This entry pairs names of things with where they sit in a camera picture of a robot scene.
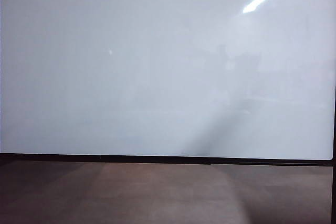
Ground white whiteboard with black frame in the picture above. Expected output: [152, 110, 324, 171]
[0, 0, 336, 224]

